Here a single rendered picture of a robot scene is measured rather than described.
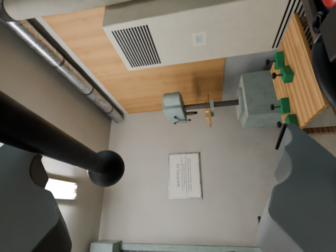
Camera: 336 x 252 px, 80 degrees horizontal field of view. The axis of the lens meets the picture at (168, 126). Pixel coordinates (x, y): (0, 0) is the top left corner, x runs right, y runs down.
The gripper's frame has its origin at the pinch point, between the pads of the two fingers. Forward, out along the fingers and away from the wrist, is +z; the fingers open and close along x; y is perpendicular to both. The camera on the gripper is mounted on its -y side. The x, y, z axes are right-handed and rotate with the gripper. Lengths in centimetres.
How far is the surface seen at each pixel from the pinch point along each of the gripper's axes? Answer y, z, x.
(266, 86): 67, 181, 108
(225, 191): 209, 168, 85
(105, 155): 6.3, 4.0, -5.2
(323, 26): -4.0, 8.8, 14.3
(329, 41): -3.0, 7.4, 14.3
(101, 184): 8.4, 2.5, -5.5
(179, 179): 208, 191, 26
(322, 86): 4.2, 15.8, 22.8
